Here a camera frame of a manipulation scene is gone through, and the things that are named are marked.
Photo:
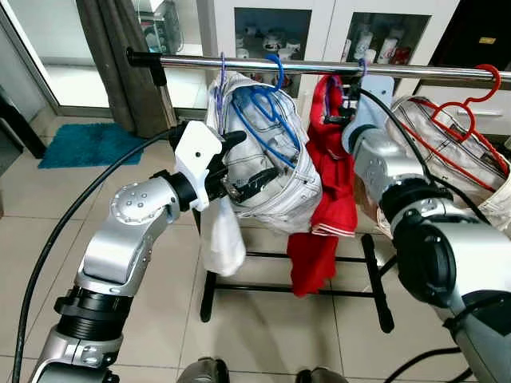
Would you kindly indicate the purple plastic hanger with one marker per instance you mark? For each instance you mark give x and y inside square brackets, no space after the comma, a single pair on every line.
[362,68]
[220,80]

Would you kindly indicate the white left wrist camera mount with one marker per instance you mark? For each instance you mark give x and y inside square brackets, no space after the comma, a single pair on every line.
[196,155]

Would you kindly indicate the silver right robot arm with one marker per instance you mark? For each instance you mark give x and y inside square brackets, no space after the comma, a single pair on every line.
[447,255]

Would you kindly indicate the grey tied curtain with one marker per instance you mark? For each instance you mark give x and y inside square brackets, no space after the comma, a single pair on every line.
[120,48]

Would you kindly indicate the white jeans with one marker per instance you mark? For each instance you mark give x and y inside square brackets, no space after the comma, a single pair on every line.
[291,191]

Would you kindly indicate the dark brown door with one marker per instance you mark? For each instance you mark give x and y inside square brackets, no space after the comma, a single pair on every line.
[479,20]

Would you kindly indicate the beige jeans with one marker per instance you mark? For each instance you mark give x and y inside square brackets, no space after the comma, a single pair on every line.
[459,136]

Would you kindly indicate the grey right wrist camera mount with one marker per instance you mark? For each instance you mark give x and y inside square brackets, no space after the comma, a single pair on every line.
[375,100]

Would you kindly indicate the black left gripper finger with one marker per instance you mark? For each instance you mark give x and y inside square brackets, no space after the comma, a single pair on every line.
[259,182]
[233,140]

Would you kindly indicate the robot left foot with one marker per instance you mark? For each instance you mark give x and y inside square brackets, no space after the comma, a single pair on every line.
[204,373]

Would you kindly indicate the red plastic hanger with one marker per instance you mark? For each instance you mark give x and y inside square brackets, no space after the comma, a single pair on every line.
[498,80]

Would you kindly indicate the red garment white stripes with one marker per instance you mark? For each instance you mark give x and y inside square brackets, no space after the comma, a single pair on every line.
[331,191]

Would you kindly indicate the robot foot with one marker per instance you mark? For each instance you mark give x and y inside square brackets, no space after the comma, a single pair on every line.
[204,373]
[319,377]

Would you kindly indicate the blue plastic hanger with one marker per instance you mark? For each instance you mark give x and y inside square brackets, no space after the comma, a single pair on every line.
[279,73]

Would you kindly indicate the small white hanging cloth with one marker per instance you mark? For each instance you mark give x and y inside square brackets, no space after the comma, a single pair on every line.
[223,247]

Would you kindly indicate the white glass-door cabinet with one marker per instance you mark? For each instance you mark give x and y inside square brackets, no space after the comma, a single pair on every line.
[323,24]

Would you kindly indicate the teal floor mat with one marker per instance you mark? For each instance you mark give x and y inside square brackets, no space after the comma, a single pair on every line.
[80,148]

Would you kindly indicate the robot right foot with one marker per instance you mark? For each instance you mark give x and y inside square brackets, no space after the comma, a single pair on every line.
[319,377]

